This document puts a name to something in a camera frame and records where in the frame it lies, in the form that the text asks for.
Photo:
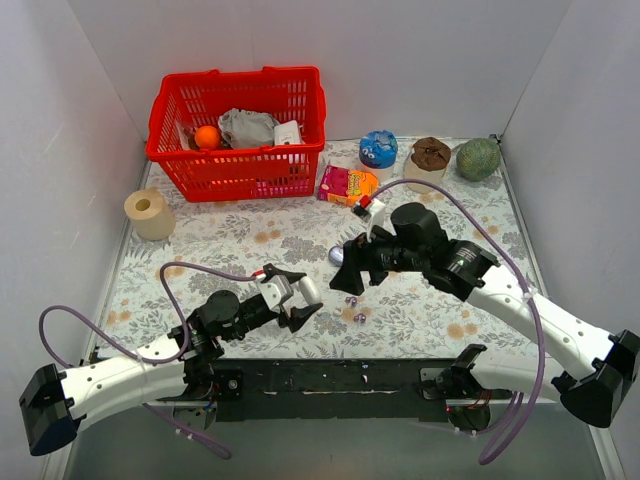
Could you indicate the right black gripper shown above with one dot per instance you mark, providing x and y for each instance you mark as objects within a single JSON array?
[{"x": 364, "y": 260}]

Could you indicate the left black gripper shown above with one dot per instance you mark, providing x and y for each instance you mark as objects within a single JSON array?
[{"x": 282, "y": 310}]

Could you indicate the white earbud charging case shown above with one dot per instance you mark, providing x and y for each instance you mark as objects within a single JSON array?
[{"x": 309, "y": 290}]

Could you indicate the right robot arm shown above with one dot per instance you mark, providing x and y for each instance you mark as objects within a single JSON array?
[{"x": 586, "y": 369}]

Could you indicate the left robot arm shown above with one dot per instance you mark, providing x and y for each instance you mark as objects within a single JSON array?
[{"x": 59, "y": 403}]

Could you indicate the purple earbud case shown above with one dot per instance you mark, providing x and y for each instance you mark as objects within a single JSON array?
[{"x": 336, "y": 255}]

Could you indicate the pink orange candy box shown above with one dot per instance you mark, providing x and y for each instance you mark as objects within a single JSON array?
[{"x": 344, "y": 186}]

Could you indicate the blue wrapped paper roll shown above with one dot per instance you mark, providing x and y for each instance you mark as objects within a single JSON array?
[{"x": 377, "y": 154}]

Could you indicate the brown topped paper roll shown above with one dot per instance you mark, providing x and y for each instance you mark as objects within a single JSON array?
[{"x": 428, "y": 160}]

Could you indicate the green melon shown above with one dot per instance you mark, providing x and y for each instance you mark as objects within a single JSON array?
[{"x": 478, "y": 159}]

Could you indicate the white box in basket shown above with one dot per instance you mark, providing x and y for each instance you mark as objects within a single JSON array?
[{"x": 288, "y": 133}]

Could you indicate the beige paper roll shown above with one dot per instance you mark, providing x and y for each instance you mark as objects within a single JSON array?
[{"x": 150, "y": 215}]

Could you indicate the red plastic shopping basket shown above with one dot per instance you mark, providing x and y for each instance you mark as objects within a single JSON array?
[{"x": 200, "y": 98}]

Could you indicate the crumpled grey cloth bag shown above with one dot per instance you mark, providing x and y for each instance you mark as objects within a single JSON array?
[{"x": 246, "y": 129}]

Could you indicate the orange fruit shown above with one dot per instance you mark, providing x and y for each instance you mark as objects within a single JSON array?
[{"x": 207, "y": 137}]

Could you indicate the clear snack bag in basket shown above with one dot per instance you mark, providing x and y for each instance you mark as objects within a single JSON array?
[{"x": 186, "y": 136}]

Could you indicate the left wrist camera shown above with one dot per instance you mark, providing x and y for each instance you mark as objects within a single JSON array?
[{"x": 275, "y": 291}]

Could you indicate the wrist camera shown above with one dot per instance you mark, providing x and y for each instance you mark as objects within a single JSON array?
[
  {"x": 372, "y": 212},
  {"x": 275, "y": 291}
]

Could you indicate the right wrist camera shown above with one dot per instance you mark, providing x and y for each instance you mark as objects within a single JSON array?
[{"x": 372, "y": 212}]

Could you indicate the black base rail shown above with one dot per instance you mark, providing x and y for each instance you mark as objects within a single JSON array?
[{"x": 274, "y": 389}]

